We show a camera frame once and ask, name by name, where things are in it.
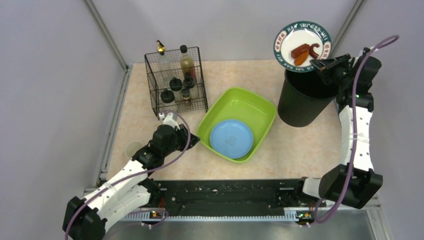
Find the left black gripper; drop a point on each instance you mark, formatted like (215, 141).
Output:
(183, 138)

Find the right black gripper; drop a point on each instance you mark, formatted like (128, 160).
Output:
(333, 66)

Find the blue plate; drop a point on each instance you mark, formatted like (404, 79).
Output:
(231, 138)

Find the green-rimmed white plate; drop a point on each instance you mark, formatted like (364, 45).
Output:
(296, 34)

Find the green plastic basin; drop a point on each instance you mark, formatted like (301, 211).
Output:
(240, 104)

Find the small pepper grinder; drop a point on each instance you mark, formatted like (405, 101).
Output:
(186, 96)

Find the black-lid shaker jar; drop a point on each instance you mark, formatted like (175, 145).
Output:
(176, 85)
(190, 84)
(168, 101)

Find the black-lid shaker jar back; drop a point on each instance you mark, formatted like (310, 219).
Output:
(176, 85)

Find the pink mug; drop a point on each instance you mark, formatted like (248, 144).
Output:
(132, 148)

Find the clear gold-spout oil bottle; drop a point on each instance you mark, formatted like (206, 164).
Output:
(164, 64)

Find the brown sauce bottle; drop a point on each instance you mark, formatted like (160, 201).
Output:
(187, 63)

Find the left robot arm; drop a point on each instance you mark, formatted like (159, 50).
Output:
(91, 217)

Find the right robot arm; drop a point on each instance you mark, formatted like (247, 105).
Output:
(354, 178)

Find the food on white plate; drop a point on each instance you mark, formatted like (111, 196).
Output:
(302, 52)

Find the black trash bin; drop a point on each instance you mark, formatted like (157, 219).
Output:
(303, 97)

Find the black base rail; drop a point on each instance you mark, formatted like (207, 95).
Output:
(228, 198)

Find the black wire rack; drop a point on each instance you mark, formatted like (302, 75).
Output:
(156, 85)

